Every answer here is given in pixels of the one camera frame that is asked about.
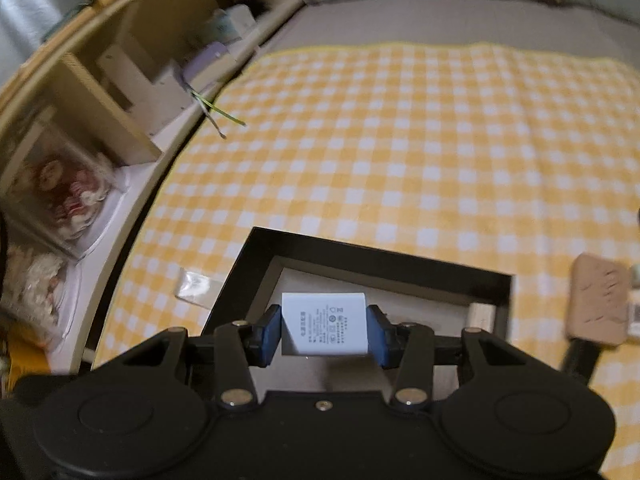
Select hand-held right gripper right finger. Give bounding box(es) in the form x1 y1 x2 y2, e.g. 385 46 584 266
366 304 526 409

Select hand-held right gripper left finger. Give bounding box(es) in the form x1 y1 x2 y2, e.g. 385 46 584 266
120 304 283 409

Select white charger plug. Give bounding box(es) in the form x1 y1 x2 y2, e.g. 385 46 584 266
281 291 369 358

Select black storage box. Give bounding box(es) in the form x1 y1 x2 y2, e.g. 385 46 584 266
200 226 517 401

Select carved wooden block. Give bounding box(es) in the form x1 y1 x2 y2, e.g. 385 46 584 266
565 253 632 346

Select clear plastic strip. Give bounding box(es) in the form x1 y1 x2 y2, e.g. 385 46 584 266
174 267 221 308

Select yellow checkered blanket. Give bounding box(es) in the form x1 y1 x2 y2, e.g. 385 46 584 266
92 42 640 480

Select green and white ribbons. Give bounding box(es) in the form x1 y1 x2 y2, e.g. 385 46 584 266
187 87 247 140

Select clear box with white plush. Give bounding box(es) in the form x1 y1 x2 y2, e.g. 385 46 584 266
0 244 70 328

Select clear box with plush toy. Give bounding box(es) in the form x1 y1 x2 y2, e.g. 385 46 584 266
0 107 127 261

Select purple box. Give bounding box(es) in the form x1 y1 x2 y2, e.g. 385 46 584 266
181 42 240 87

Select wooden shelf unit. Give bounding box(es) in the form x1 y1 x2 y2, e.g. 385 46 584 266
0 0 306 376

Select pale tissue box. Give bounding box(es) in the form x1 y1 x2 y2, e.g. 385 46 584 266
199 4 257 45

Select grey bed sheet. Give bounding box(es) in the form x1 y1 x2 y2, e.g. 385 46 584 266
252 0 640 68

